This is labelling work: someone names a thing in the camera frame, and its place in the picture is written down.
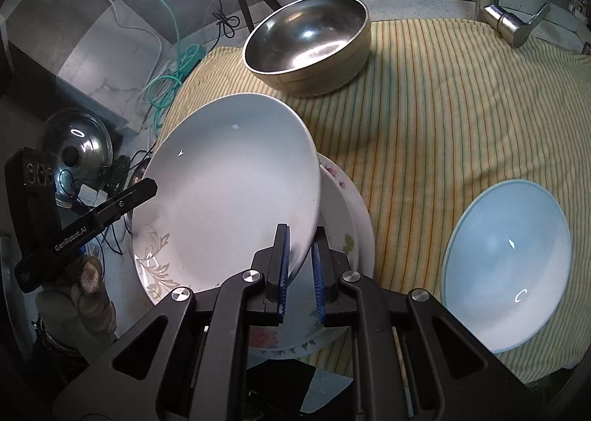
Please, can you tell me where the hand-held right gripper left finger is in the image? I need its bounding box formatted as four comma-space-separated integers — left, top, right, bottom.
78, 223, 293, 421

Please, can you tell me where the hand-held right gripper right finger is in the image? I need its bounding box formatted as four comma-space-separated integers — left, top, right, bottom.
310, 226, 532, 421

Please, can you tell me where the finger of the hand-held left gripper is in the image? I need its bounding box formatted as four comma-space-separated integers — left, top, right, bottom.
71, 178, 158, 230

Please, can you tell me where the small floral dish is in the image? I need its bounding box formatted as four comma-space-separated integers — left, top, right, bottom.
288, 152, 361, 311

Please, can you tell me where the large pink floral plate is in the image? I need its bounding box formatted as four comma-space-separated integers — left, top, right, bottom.
134, 190, 376, 361

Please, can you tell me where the white plate with leaf print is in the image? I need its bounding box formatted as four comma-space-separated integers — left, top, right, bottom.
130, 93, 322, 293

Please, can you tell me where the light blue bowl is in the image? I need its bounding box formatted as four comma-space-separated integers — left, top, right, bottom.
440, 178, 572, 354

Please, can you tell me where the steel bowl with gold outside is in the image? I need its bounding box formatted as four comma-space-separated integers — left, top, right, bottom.
242, 0, 372, 97

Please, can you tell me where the person's left hand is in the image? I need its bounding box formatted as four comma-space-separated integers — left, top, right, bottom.
37, 255, 118, 348

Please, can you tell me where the steel pot lid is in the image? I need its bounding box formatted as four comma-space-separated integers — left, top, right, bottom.
39, 107, 114, 207

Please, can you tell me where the teal round power strip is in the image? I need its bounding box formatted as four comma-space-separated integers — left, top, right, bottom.
178, 44, 206, 80

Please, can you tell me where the yellow striped towel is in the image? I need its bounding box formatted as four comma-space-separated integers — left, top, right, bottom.
159, 17, 591, 394

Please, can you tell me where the teal power cable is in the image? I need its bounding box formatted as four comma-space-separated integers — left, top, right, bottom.
90, 0, 204, 126

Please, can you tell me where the white cable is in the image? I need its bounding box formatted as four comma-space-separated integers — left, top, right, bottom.
46, 0, 167, 94

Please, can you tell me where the black ring light cable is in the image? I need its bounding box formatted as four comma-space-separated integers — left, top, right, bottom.
203, 0, 241, 38

